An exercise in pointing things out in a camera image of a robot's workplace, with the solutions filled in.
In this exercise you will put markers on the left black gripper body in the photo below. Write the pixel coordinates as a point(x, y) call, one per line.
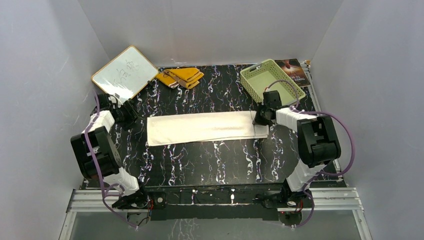
point(127, 117)

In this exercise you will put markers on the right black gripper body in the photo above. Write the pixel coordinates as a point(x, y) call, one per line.
point(265, 108)

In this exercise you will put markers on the green plastic basket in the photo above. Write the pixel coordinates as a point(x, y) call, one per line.
point(269, 75)

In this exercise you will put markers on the wood framed whiteboard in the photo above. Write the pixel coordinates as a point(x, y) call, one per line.
point(126, 74)

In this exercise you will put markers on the white towel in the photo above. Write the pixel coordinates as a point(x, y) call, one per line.
point(203, 127)

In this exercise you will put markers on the orange towel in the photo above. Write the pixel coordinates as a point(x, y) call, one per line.
point(187, 78)

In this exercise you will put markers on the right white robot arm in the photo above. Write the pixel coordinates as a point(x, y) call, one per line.
point(317, 144)

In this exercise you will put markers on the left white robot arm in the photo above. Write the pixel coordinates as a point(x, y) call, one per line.
point(98, 158)

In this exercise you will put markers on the dark book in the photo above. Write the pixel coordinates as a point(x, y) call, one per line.
point(293, 69)

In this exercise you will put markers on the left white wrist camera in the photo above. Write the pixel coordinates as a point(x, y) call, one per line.
point(114, 101)

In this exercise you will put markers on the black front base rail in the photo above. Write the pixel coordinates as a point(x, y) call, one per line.
point(228, 201)

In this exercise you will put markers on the aluminium frame rail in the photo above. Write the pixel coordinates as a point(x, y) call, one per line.
point(325, 199)

